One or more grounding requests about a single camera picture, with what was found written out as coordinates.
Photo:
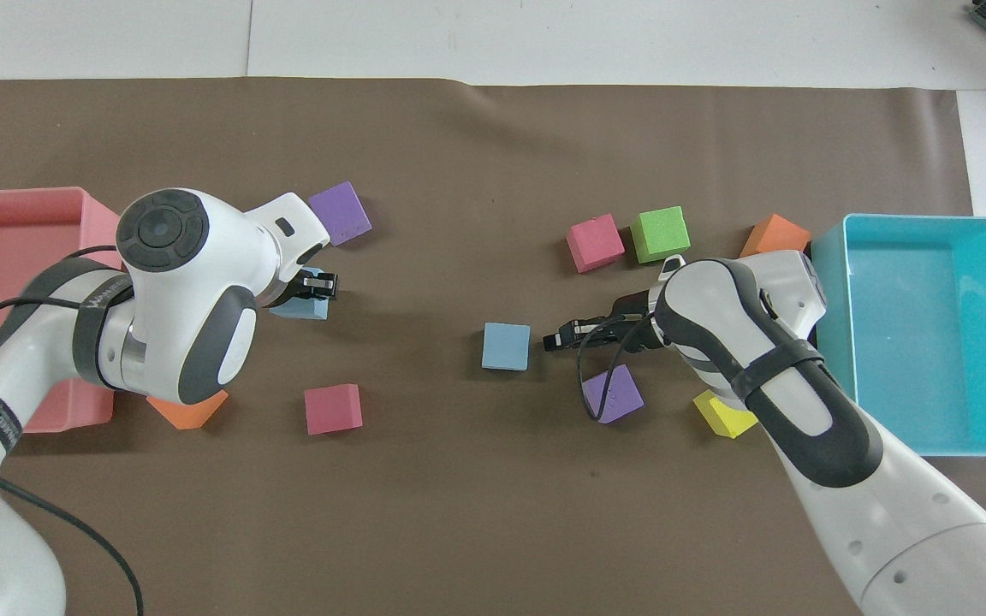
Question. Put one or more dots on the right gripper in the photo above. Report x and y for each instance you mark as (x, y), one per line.
(635, 318)

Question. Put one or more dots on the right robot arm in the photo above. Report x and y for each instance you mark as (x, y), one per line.
(810, 411)

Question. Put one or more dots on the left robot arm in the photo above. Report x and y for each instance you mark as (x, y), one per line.
(176, 282)

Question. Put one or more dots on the purple foam block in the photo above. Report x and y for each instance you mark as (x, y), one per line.
(616, 395)
(340, 212)

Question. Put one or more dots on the pink foam block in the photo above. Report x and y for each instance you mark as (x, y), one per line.
(333, 410)
(594, 243)

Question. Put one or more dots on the green foam block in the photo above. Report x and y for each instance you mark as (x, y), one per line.
(661, 234)

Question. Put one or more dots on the yellow foam block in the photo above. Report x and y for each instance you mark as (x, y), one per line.
(722, 417)

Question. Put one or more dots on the light blue foam block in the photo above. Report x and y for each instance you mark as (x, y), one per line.
(506, 346)
(298, 308)

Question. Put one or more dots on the orange foam block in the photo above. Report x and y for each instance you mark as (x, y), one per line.
(774, 235)
(189, 413)

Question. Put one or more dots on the teal plastic tray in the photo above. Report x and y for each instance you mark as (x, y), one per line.
(929, 334)

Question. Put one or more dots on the pink plastic tray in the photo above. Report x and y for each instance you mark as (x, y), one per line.
(14, 231)

